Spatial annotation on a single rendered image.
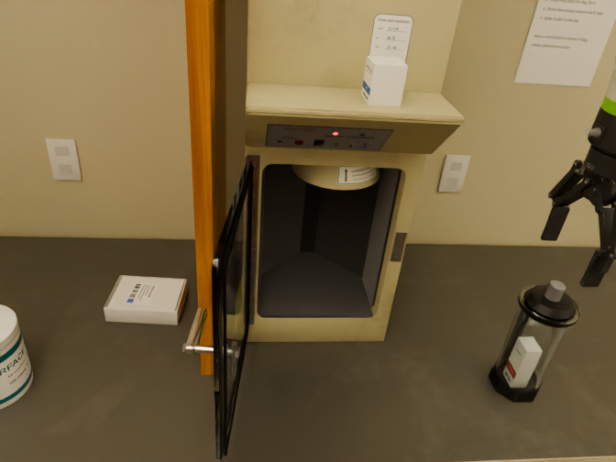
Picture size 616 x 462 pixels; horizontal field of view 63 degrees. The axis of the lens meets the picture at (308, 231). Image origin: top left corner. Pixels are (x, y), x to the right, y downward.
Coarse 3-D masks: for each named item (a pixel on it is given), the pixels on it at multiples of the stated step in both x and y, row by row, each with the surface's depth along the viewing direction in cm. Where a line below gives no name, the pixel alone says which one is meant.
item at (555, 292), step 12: (540, 288) 95; (552, 288) 91; (564, 288) 91; (528, 300) 93; (540, 300) 92; (552, 300) 92; (564, 300) 92; (540, 312) 91; (552, 312) 90; (564, 312) 90
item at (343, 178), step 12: (300, 168) 95; (312, 168) 93; (324, 168) 92; (336, 168) 92; (348, 168) 92; (360, 168) 93; (372, 168) 95; (312, 180) 93; (324, 180) 92; (336, 180) 92; (348, 180) 92; (360, 180) 93; (372, 180) 95
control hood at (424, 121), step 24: (264, 96) 73; (288, 96) 74; (312, 96) 75; (336, 96) 76; (360, 96) 77; (408, 96) 80; (432, 96) 81; (264, 120) 72; (288, 120) 72; (312, 120) 72; (336, 120) 72; (360, 120) 72; (384, 120) 72; (408, 120) 73; (432, 120) 73; (456, 120) 73; (264, 144) 81; (384, 144) 81; (408, 144) 81; (432, 144) 81
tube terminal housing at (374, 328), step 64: (256, 0) 73; (320, 0) 73; (384, 0) 74; (448, 0) 75; (256, 64) 78; (320, 64) 78; (384, 256) 104; (256, 320) 106; (320, 320) 108; (384, 320) 110
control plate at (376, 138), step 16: (272, 128) 75; (288, 128) 75; (304, 128) 75; (320, 128) 75; (336, 128) 75; (352, 128) 75; (368, 128) 75; (272, 144) 81; (288, 144) 81; (304, 144) 81; (368, 144) 81
